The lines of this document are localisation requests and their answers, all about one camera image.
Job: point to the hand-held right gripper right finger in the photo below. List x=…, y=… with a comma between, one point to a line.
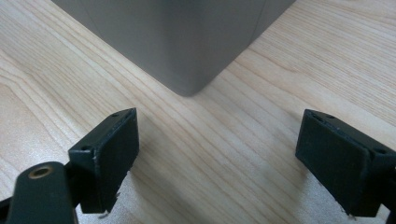
x=336, y=158

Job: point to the grey divided storage box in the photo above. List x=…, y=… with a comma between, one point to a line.
x=183, y=40

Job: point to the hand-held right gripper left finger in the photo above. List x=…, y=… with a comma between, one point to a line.
x=106, y=161

